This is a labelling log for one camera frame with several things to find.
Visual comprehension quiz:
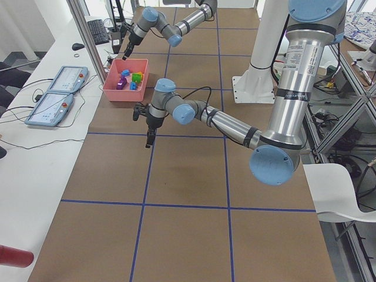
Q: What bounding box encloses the purple long block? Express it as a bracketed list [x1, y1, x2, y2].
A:
[116, 77, 127, 90]

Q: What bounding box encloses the red bottle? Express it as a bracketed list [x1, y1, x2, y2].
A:
[0, 245, 34, 268]

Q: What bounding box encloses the lower teach pendant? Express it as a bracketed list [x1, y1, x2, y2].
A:
[24, 92, 73, 127]

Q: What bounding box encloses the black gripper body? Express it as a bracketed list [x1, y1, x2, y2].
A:
[146, 115, 164, 134]
[126, 33, 141, 52]

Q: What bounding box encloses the upper teach pendant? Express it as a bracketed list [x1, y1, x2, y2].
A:
[48, 66, 89, 93]

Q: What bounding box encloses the pink plastic box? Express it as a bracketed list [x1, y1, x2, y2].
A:
[103, 59, 149, 102]

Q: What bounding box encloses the teach pendant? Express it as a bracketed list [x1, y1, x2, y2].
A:
[24, 92, 73, 127]
[48, 66, 89, 93]

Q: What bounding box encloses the white chair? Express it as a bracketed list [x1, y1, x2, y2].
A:
[303, 163, 375, 230]

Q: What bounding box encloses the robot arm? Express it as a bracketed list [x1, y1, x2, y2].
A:
[145, 1, 347, 186]
[122, 0, 217, 61]

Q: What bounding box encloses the black keyboard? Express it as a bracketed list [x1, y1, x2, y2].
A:
[87, 19, 109, 45]

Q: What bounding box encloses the small blue block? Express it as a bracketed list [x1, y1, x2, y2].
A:
[122, 69, 130, 76]

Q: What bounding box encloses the black labelled box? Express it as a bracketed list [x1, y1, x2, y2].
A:
[110, 32, 122, 54]

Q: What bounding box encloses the brown table mat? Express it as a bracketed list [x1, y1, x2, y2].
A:
[28, 7, 337, 282]

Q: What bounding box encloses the green block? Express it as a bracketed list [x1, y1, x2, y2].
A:
[132, 72, 143, 83]

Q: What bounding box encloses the black computer mouse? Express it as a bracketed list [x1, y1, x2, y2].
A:
[72, 43, 85, 51]

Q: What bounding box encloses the aluminium frame post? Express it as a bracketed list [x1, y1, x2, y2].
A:
[66, 0, 106, 85]

